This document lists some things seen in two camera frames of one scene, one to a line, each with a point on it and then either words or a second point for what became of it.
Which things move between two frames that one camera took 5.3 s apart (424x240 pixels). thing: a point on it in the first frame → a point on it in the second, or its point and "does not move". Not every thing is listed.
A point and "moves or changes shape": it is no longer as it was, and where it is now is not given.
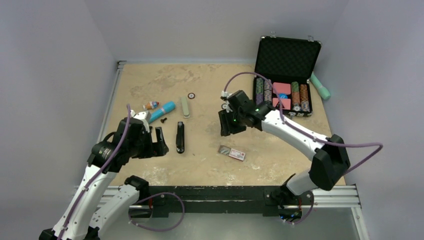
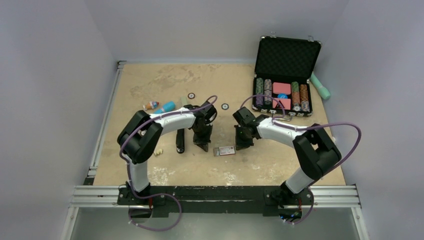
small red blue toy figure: x=151 y=105 does not move
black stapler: x=180 y=138 does not move
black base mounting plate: x=175 y=201 does not move
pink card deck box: x=281 y=88 does not move
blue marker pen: x=167 y=107 does not move
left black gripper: x=154 y=149 → x=202 y=143
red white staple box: x=232 y=153 moves or changes shape
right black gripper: x=227 y=127 → x=239 y=143
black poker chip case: x=283 y=66 does not move
